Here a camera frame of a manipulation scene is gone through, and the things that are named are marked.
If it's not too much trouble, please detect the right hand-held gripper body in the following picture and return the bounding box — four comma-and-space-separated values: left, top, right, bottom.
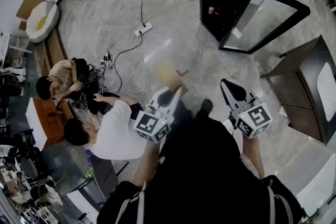
230, 96, 273, 139

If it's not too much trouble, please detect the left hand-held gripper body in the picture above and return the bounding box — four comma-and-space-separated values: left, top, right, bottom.
133, 104, 175, 143

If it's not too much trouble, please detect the yellow plastic tray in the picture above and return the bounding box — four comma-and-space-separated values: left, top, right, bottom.
154, 62, 188, 97

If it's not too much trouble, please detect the person's left forearm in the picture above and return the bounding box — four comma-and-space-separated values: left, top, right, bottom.
133, 138, 161, 187

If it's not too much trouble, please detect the person's right forearm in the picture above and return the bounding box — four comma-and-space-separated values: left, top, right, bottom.
240, 136, 266, 180

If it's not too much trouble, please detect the person's black shoe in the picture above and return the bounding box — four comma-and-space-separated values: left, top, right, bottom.
199, 99, 214, 115

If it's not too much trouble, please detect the dark side table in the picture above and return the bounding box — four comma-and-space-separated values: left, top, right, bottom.
259, 35, 336, 145

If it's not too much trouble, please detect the spare hand-held gripper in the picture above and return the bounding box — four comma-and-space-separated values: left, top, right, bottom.
101, 51, 114, 69

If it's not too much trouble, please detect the person's black clothing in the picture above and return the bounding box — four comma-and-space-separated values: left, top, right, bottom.
96, 110, 308, 224

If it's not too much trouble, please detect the white power strip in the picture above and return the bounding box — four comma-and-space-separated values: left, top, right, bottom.
134, 22, 153, 37

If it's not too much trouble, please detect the dark grey board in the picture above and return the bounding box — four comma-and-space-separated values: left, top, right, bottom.
85, 151, 130, 199

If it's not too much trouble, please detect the white rounded tray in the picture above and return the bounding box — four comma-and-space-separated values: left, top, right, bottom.
317, 62, 336, 122

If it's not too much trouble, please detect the orange wooden crate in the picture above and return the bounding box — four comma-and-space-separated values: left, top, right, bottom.
33, 98, 75, 147

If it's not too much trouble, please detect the white panel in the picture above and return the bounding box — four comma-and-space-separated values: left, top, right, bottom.
66, 190, 100, 222

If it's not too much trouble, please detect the wooden slat bench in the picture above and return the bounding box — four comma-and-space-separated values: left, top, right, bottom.
35, 28, 69, 77

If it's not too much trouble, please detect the white board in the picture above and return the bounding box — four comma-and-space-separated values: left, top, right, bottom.
25, 97, 48, 152

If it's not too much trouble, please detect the white mesh basket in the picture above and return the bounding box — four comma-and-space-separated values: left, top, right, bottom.
38, 184, 64, 207

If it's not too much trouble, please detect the egg-shaped cushion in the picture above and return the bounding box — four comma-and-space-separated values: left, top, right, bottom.
25, 0, 61, 44

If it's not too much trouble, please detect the flat cardboard sheet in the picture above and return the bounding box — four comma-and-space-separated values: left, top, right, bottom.
16, 0, 47, 19

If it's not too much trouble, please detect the looped black cable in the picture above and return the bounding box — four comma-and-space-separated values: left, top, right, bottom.
114, 33, 144, 95

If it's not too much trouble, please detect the looped white cable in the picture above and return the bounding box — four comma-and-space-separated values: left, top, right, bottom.
128, 26, 151, 94

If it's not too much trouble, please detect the pile of black cables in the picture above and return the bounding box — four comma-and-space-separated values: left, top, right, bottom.
70, 57, 121, 115

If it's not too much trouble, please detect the grey backpack strap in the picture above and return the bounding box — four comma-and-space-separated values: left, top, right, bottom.
121, 183, 146, 224
266, 185, 294, 224

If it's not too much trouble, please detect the white power cable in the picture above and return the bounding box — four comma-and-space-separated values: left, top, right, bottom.
145, 0, 201, 25

